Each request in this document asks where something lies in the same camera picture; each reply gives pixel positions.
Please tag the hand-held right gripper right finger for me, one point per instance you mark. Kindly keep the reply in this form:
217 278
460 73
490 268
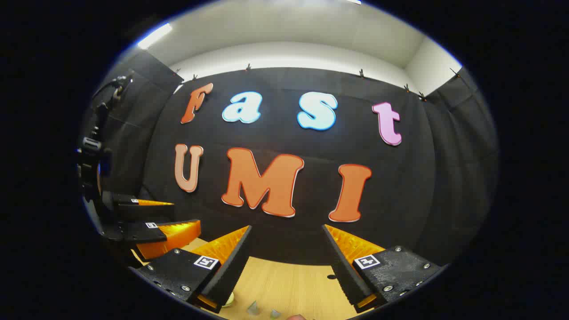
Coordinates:
342 266

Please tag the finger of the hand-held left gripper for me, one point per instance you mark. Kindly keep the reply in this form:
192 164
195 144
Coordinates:
142 232
129 209

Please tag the small grey cone-shaped object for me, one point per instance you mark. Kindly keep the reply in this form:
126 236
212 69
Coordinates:
275 314
253 308

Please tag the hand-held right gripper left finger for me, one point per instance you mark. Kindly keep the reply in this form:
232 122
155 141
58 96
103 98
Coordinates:
231 266

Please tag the pale green round object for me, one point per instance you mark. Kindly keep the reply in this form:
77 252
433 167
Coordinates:
229 301

